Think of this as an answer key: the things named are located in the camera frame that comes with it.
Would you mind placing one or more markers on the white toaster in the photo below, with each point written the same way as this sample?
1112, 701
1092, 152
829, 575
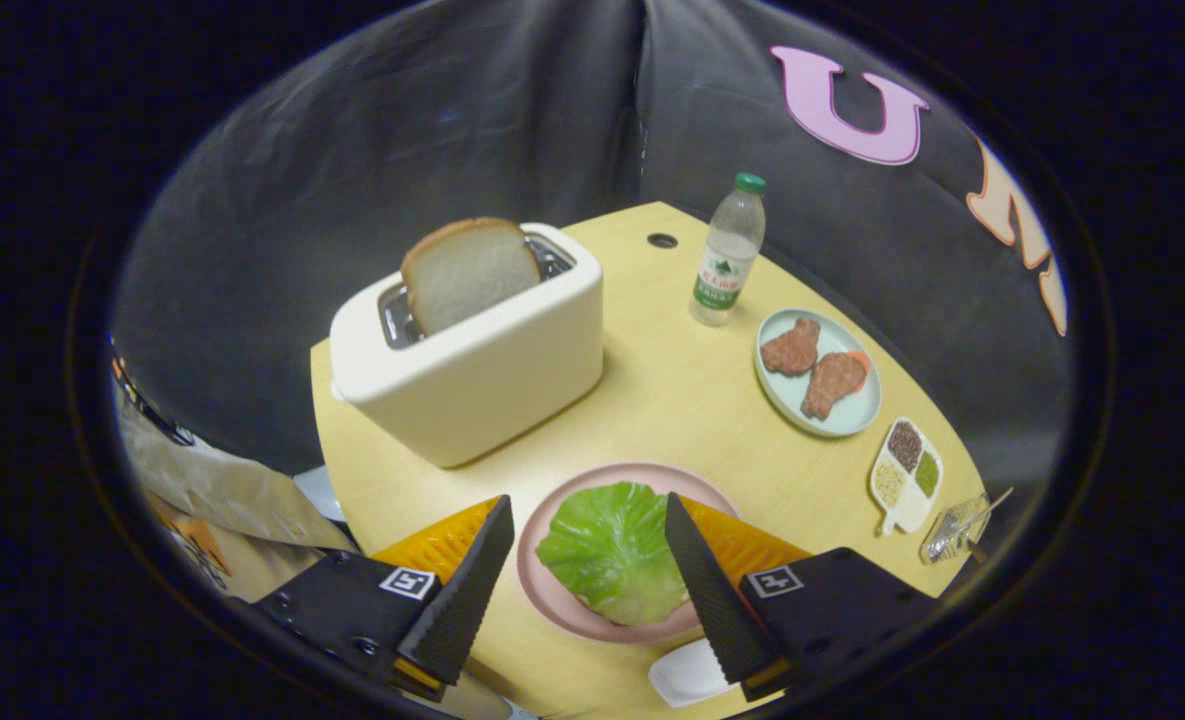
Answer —
472, 390

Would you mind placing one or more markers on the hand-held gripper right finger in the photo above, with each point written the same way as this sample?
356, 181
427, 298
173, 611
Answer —
717, 600

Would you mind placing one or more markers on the brown meat patty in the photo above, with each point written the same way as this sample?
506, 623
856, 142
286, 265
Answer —
790, 348
832, 385

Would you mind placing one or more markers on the plain white bread slice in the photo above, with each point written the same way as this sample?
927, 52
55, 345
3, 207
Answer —
467, 275

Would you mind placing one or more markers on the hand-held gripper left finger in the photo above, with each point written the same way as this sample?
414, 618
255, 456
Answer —
462, 600

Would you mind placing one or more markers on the pale green oval plate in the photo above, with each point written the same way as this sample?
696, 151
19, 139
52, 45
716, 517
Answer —
847, 415

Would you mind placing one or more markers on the thin wooden stick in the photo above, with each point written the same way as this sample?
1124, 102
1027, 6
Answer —
997, 500

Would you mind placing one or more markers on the clear plastic water bottle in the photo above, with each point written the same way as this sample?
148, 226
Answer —
727, 260

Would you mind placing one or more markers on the white divided grain dish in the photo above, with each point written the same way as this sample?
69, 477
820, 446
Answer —
910, 510

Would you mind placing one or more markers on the clear utensil holder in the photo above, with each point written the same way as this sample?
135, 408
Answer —
952, 535

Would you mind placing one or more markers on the white plate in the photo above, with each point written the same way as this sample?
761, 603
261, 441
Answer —
687, 675

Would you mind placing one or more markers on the orange carrot slice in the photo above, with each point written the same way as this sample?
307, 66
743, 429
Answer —
858, 360

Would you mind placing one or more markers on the beige paper bag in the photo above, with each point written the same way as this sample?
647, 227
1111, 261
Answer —
222, 490

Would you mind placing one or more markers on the pink round plate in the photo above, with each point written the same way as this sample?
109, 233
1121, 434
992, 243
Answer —
542, 520

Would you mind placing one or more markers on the green lettuce leaf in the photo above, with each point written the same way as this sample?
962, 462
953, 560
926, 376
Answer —
607, 550

